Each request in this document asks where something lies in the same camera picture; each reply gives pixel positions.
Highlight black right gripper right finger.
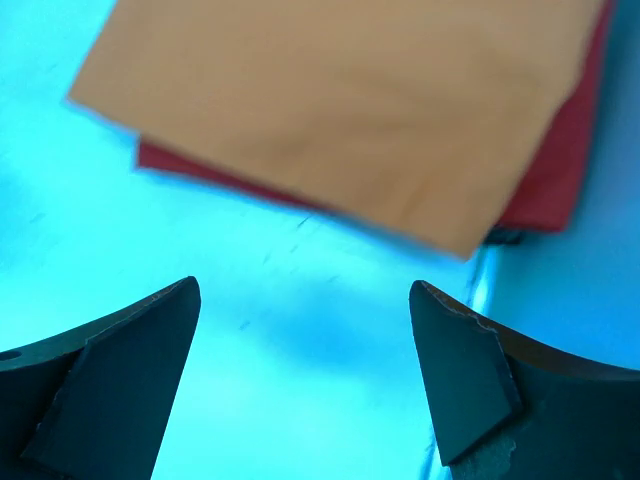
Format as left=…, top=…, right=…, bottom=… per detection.
left=409, top=281, right=639, bottom=479

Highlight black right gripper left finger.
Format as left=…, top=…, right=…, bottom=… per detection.
left=1, top=276, right=201, bottom=480

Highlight orange trousers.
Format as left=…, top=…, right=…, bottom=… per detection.
left=69, top=1, right=603, bottom=258

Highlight folded red trousers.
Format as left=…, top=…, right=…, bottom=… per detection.
left=136, top=1, right=616, bottom=246

